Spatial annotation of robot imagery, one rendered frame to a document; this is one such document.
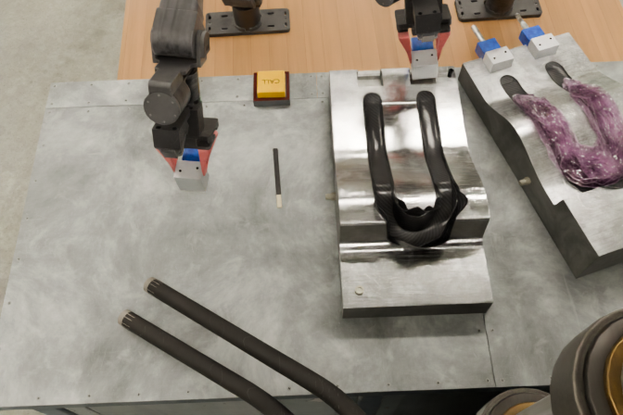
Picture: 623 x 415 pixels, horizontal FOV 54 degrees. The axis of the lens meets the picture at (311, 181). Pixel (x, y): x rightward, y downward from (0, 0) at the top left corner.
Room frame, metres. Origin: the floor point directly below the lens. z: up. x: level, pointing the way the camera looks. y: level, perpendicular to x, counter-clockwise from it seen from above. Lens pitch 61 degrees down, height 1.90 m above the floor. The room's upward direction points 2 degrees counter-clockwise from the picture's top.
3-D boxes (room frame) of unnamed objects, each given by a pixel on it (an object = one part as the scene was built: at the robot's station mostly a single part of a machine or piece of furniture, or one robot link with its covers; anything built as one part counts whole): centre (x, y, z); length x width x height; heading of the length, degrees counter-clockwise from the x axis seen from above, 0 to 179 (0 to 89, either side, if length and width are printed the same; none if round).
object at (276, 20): (1.05, 0.14, 0.84); 0.20 x 0.07 x 0.08; 92
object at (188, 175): (0.62, 0.21, 0.92); 0.13 x 0.05 x 0.05; 173
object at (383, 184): (0.59, -0.19, 0.92); 0.35 x 0.16 x 0.09; 0
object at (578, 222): (0.67, -0.53, 0.86); 0.50 x 0.26 x 0.11; 18
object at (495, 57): (0.91, -0.39, 0.86); 0.13 x 0.05 x 0.05; 18
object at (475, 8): (1.07, -0.46, 0.84); 0.20 x 0.07 x 0.08; 92
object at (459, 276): (0.58, -0.18, 0.87); 0.50 x 0.26 x 0.14; 0
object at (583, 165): (0.67, -0.53, 0.90); 0.26 x 0.18 x 0.08; 18
